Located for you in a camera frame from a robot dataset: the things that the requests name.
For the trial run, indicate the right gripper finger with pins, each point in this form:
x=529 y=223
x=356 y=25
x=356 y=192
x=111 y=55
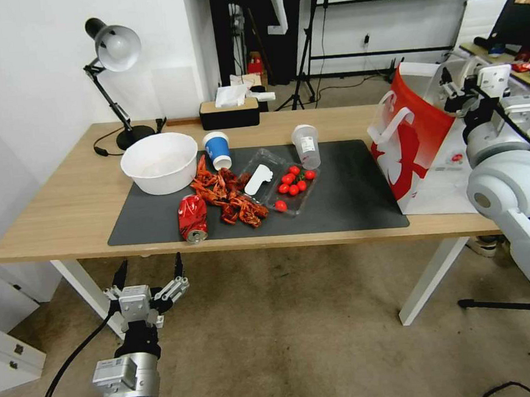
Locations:
x=458 y=104
x=452 y=88

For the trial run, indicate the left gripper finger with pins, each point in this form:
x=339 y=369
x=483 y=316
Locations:
x=173 y=288
x=120 y=276

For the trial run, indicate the red white delivery bag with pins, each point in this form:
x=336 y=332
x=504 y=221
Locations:
x=403 y=151

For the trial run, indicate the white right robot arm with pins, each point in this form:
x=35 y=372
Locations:
x=507 y=188

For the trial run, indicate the clear disposable takeout box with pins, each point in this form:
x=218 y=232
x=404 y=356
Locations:
x=288 y=196

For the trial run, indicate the black tissue box wooden lid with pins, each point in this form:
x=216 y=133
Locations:
x=230 y=114

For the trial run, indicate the red snack packet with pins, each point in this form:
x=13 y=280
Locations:
x=522 y=67

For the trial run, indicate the crushed red drink can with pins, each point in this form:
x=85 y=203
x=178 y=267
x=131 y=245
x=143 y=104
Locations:
x=193 y=218

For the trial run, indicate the red crayfish shell pile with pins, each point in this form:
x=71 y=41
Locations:
x=233 y=198

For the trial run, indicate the wooden desk white legs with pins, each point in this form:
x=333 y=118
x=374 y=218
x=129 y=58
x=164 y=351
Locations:
x=40 y=202

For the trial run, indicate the white round bowl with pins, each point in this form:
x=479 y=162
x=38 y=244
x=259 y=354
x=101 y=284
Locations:
x=160 y=163

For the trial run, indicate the white drawer cabinet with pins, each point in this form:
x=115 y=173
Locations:
x=2 y=329

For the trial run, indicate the red cherry tomato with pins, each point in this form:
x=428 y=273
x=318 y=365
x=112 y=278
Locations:
x=287 y=179
x=294 y=170
x=284 y=188
x=310 y=175
x=294 y=190
x=302 y=186
x=280 y=205

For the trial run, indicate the dark shoe white sole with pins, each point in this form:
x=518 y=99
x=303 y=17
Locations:
x=482 y=246

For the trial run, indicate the white flat plastic piece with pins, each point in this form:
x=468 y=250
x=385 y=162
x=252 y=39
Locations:
x=258 y=179

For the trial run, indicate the dark grey table mat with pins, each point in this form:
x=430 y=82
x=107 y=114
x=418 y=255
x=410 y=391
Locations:
x=351 y=191

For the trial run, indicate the blue white paper cup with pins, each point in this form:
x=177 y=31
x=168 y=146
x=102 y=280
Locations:
x=217 y=151

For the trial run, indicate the black tripod stand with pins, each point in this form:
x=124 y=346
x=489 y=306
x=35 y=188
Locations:
x=304 y=53

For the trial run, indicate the clear plastic cup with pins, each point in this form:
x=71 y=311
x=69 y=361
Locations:
x=307 y=147

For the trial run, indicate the white small packet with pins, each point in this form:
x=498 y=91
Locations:
x=264 y=96

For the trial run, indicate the black tripod leg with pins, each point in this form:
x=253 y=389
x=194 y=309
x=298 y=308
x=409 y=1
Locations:
x=503 y=304

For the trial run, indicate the white tissue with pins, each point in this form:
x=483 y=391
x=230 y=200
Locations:
x=231 y=95

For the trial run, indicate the black desk lamp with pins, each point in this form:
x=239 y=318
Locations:
x=117 y=47

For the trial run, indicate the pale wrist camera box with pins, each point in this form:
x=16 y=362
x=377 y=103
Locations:
x=495 y=80
x=134 y=303

